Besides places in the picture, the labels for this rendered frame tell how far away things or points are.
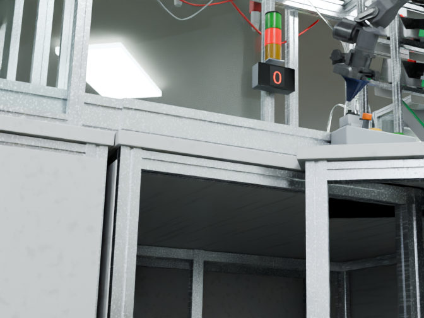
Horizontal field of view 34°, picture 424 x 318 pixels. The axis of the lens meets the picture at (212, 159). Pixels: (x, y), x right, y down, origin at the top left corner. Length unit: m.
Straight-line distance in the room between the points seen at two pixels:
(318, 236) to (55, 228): 0.54
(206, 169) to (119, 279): 0.31
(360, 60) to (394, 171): 0.59
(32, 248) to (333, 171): 0.64
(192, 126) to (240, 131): 0.12
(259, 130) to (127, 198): 0.40
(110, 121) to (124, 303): 0.40
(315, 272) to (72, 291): 0.49
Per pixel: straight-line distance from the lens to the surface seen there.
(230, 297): 3.42
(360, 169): 1.52
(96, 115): 1.53
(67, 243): 1.39
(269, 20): 2.14
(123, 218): 1.41
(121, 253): 1.40
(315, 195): 1.51
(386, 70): 2.36
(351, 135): 1.71
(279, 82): 2.06
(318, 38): 6.09
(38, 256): 1.37
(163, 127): 1.56
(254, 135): 1.65
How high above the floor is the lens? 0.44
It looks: 15 degrees up
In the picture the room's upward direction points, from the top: 2 degrees clockwise
